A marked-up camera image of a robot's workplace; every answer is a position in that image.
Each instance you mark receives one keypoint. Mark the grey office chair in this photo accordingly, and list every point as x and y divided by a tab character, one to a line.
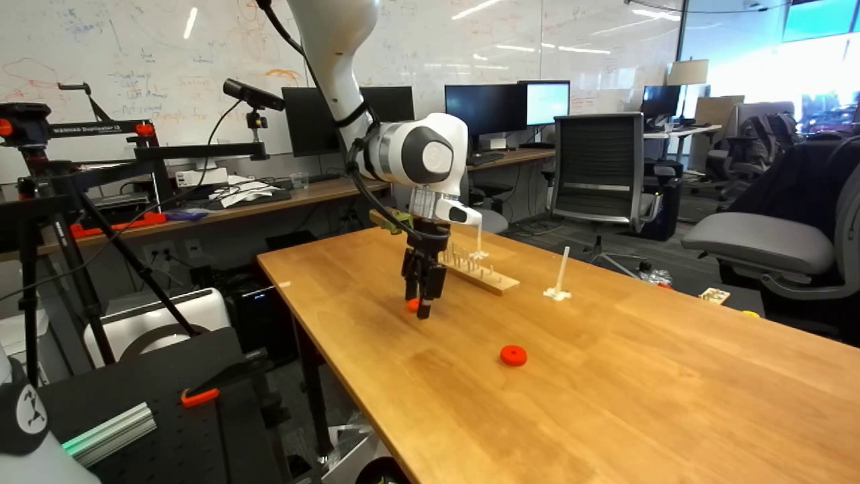
794	235

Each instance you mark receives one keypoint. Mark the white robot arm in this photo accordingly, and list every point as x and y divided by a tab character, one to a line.
407	168

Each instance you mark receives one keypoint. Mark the black mesh chair back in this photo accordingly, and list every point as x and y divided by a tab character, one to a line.
601	169

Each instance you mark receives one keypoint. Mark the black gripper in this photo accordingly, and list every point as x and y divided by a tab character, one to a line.
421	265

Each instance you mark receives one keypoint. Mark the clear peg stand near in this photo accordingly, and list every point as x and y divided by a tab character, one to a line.
476	254

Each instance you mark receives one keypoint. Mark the lit computer monitor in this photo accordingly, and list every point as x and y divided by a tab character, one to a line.
544	99

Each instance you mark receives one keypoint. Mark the wooden peg board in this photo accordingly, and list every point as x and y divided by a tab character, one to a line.
479	272

